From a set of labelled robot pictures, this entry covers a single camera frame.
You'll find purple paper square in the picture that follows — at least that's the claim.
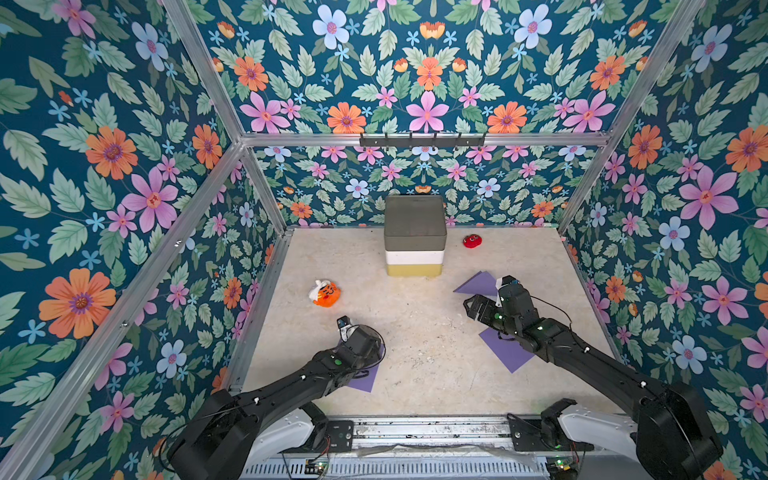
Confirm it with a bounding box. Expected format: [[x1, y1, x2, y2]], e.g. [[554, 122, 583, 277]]
[[347, 365, 379, 393], [480, 328, 534, 374], [453, 271, 498, 298]]

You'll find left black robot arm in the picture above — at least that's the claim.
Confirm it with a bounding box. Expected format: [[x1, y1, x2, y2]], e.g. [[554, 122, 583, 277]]
[[166, 317, 385, 479]]

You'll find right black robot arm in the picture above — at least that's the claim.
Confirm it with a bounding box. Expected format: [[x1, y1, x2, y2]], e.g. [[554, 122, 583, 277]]
[[463, 276, 724, 479]]

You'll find orange tiger plush toy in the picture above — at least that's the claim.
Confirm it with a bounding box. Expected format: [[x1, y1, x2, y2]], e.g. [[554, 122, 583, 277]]
[[308, 279, 341, 308]]

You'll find small red toy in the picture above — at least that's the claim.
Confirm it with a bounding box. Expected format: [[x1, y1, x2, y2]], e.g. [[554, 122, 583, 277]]
[[462, 234, 483, 249]]

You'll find grey white yellow stacked box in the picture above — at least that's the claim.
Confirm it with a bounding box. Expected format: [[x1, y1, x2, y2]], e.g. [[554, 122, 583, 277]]
[[384, 195, 447, 277]]

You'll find white ventilation grille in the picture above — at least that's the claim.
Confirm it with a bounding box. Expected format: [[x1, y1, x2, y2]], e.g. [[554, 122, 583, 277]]
[[241, 457, 549, 479]]

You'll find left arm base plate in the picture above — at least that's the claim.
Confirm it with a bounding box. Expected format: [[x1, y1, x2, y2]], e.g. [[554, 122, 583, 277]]
[[299, 420, 355, 454]]

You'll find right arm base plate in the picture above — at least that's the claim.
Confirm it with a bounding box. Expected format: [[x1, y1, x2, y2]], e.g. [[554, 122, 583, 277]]
[[506, 398, 595, 452]]

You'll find grey wall hook rail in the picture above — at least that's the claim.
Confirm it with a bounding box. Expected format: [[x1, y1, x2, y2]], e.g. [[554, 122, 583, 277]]
[[358, 133, 486, 149]]

